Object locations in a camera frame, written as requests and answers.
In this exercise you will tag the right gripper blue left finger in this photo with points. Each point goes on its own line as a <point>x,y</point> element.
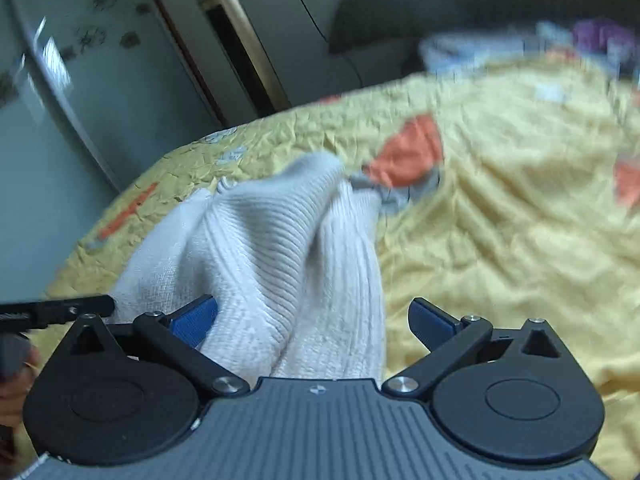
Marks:
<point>174,340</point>

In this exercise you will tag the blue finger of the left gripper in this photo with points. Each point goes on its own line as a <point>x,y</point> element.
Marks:
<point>37,315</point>

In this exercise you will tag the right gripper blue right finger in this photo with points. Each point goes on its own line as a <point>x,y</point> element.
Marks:
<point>452,344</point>

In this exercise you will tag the white knit sweater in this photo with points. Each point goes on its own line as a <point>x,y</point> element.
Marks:
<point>291,262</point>

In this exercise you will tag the person's left hand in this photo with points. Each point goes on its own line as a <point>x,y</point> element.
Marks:
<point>13,391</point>

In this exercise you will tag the yellow patterned bed quilt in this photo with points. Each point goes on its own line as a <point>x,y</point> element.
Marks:
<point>537,212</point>

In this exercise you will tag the frosted glass wardrobe door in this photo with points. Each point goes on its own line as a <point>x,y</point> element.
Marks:
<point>93,92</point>

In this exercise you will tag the purple cloth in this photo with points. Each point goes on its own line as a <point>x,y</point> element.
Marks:
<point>593,35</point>

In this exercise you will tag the gold standing air conditioner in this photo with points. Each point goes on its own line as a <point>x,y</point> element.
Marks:
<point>246,54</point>

